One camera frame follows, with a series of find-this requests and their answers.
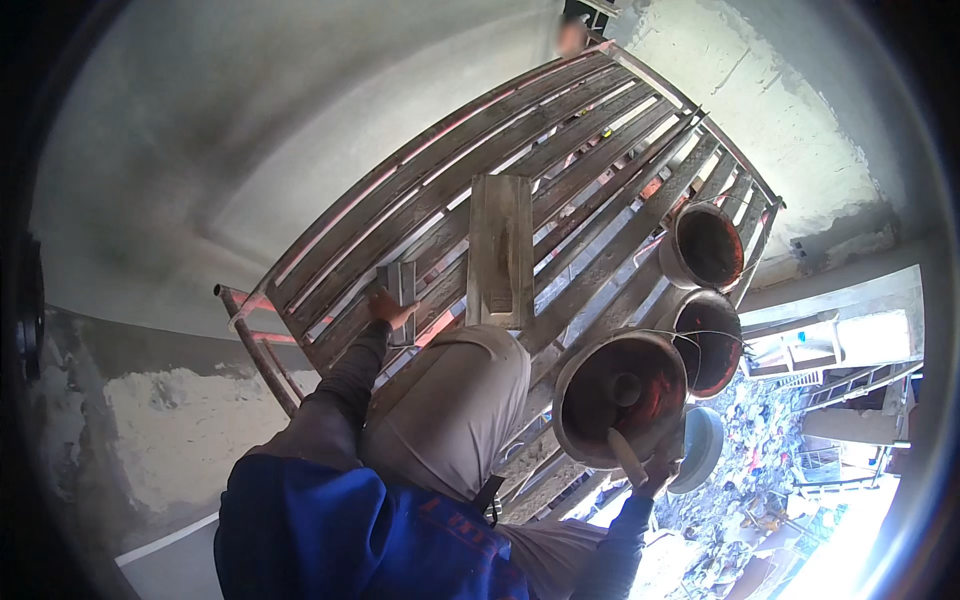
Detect person's left hand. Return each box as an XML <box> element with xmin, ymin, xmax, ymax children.
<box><xmin>366</xmin><ymin>288</ymin><xmax>422</xmax><ymax>332</ymax></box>

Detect person's right hand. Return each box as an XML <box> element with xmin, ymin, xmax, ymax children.
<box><xmin>633</xmin><ymin>442</ymin><xmax>685</xmax><ymax>501</ymax></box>

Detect wooden handled trowel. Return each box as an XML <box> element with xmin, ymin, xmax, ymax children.
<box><xmin>604</xmin><ymin>371</ymin><xmax>651</xmax><ymax>489</ymax></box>

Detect small steel plastering trowel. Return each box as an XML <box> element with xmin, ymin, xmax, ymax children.
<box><xmin>377</xmin><ymin>260</ymin><xmax>418</xmax><ymax>348</ymax></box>

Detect grey round plastic basin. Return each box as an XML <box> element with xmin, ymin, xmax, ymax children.
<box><xmin>666</xmin><ymin>405</ymin><xmax>726</xmax><ymax>495</ymax></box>

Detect heap of rubble and debris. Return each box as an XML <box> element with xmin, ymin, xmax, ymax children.
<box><xmin>637</xmin><ymin>371</ymin><xmax>856</xmax><ymax>600</ymax></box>

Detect large round metal mortar pan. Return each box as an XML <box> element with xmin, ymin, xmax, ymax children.
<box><xmin>551</xmin><ymin>328</ymin><xmax>690</xmax><ymax>471</ymax></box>

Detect metal ladder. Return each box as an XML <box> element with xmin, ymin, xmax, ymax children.
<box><xmin>798</xmin><ymin>360</ymin><xmax>925</xmax><ymax>412</ymax></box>

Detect person's legs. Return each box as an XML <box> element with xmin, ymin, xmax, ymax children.
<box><xmin>358</xmin><ymin>324</ymin><xmax>610</xmax><ymax>600</ymax></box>

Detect long wooden plastering float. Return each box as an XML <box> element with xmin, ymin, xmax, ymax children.
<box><xmin>465</xmin><ymin>174</ymin><xmax>536</xmax><ymax>331</ymax></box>

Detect person's body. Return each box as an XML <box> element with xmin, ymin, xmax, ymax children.
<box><xmin>213</xmin><ymin>390</ymin><xmax>535</xmax><ymax>600</ymax></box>

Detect wooden plank scaffold platform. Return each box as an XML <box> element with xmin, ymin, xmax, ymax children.
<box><xmin>255</xmin><ymin>45</ymin><xmax>781</xmax><ymax>526</ymax></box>

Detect white window frame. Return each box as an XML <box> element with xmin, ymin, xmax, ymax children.
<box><xmin>741</xmin><ymin>309</ymin><xmax>845</xmax><ymax>380</ymax></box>

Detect rusty steel scaffold frame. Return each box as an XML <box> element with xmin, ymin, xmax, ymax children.
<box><xmin>213</xmin><ymin>39</ymin><xmax>787</xmax><ymax>421</ymax></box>

